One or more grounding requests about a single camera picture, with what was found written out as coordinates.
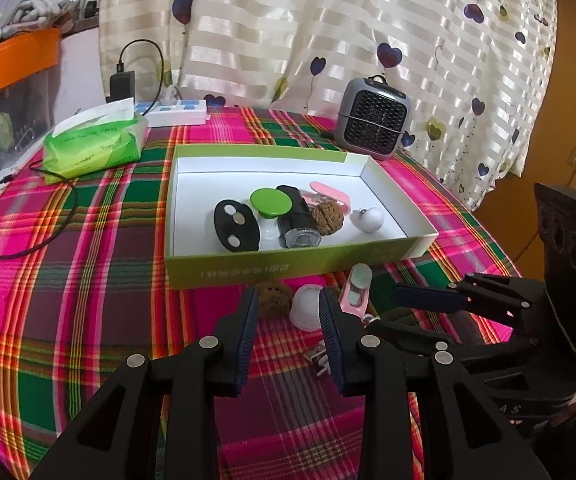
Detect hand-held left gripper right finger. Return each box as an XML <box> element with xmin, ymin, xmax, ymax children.
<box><xmin>318</xmin><ymin>287</ymin><xmax>544</xmax><ymax>480</ymax></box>

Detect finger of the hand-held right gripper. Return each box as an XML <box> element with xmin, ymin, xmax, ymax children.
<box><xmin>363</xmin><ymin>320</ymin><xmax>539</xmax><ymax>361</ymax></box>
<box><xmin>393</xmin><ymin>272</ymin><xmax>549</xmax><ymax>333</ymax></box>

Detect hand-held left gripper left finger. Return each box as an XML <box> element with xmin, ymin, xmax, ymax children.
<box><xmin>28</xmin><ymin>287</ymin><xmax>260</xmax><ymax>480</ymax></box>

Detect white dome cap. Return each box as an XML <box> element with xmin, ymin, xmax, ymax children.
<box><xmin>289</xmin><ymin>284</ymin><xmax>325</xmax><ymax>332</ymax></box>

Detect brown walnut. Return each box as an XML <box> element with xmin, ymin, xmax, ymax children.
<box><xmin>314</xmin><ymin>200</ymin><xmax>345</xmax><ymax>237</ymax></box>
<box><xmin>254</xmin><ymin>281</ymin><xmax>293</xmax><ymax>320</ymax></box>

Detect white ball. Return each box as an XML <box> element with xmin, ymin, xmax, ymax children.
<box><xmin>350</xmin><ymin>206</ymin><xmax>385</xmax><ymax>232</ymax></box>

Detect black oval magnet holder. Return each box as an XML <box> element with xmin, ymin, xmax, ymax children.
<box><xmin>214</xmin><ymin>199</ymin><xmax>261</xmax><ymax>252</ymax></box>

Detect green mushroom lamp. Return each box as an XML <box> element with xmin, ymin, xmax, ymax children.
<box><xmin>249</xmin><ymin>187</ymin><xmax>294</xmax><ymax>248</ymax></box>

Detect green cardboard box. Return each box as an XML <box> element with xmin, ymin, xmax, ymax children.
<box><xmin>163</xmin><ymin>144</ymin><xmax>440</xmax><ymax>291</ymax></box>

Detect metal plug adapter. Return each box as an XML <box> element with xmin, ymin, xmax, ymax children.
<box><xmin>308</xmin><ymin>340</ymin><xmax>331</xmax><ymax>376</ymax></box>

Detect pink clip on table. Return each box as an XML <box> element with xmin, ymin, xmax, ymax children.
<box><xmin>335</xmin><ymin>263</ymin><xmax>374</xmax><ymax>313</ymax></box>

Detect black rectangular device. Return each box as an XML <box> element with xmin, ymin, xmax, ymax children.
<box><xmin>274</xmin><ymin>185</ymin><xmax>323</xmax><ymax>250</ymax></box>

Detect pink clip in box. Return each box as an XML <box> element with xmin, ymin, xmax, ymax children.
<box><xmin>308</xmin><ymin>181</ymin><xmax>353</xmax><ymax>213</ymax></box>

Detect plaid tablecloth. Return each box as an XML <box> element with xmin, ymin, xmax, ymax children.
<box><xmin>0</xmin><ymin>106</ymin><xmax>544</xmax><ymax>480</ymax></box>

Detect grey desktop heater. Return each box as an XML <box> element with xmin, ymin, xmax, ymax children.
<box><xmin>335</xmin><ymin>76</ymin><xmax>413</xmax><ymax>161</ymax></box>

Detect white blue power strip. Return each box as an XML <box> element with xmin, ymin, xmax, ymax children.
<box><xmin>133</xmin><ymin>98</ymin><xmax>209</xmax><ymax>128</ymax></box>

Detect green tissue pack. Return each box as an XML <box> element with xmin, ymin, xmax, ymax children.
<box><xmin>43</xmin><ymin>97</ymin><xmax>150</xmax><ymax>179</ymax></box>

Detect black power adapter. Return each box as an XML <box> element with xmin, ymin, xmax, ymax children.
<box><xmin>109</xmin><ymin>72</ymin><xmax>136</xmax><ymax>103</ymax></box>

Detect striped heart print curtain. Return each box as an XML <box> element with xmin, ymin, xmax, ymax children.
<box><xmin>98</xmin><ymin>0</ymin><xmax>559</xmax><ymax>211</ymax></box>

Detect clear storage bin orange lid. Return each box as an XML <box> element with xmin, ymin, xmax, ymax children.
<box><xmin>0</xmin><ymin>27</ymin><xmax>64</xmax><ymax>161</ymax></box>

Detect white plastic bags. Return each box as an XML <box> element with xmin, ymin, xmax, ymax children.
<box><xmin>0</xmin><ymin>0</ymin><xmax>76</xmax><ymax>36</ymax></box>

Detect black usb cable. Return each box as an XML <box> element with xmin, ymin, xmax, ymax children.
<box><xmin>0</xmin><ymin>39</ymin><xmax>166</xmax><ymax>260</ymax></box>

